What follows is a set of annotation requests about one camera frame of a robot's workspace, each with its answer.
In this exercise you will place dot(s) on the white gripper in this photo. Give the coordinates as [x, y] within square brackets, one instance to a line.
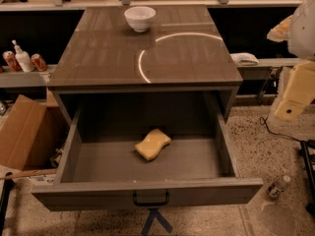
[303, 33]

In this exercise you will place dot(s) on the yellow sponge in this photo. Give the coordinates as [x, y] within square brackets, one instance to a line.
[150, 147]

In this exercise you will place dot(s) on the open grey drawer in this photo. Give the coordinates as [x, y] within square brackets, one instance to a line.
[100, 168]

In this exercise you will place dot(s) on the folded white cloth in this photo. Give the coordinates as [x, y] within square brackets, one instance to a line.
[244, 59]

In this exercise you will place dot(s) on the black metal stand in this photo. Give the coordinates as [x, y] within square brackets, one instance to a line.
[310, 207]

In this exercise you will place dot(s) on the grey wooden cabinet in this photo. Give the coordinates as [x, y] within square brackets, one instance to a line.
[181, 50]

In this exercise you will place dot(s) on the clear plastic bottle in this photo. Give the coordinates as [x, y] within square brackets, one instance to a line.
[278, 186]

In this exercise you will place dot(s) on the white ceramic bowl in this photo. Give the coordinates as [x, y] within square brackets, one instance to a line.
[138, 18]

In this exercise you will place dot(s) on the red soda can right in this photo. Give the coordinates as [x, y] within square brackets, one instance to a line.
[39, 62]

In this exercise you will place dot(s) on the red soda can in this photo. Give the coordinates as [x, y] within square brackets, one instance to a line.
[11, 61]
[39, 62]

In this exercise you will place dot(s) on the white pump bottle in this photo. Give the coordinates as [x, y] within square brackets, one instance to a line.
[23, 58]

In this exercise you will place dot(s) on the brown cardboard box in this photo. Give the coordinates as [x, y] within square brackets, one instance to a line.
[31, 134]

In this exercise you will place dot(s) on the wooden stick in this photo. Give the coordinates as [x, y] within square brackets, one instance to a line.
[29, 173]

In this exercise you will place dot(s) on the red soda can left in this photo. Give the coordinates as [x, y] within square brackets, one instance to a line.
[11, 61]

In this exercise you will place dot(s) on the grey low shelf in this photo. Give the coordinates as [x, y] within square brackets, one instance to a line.
[11, 79]

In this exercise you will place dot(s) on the black drawer handle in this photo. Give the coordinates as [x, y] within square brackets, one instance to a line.
[150, 200]

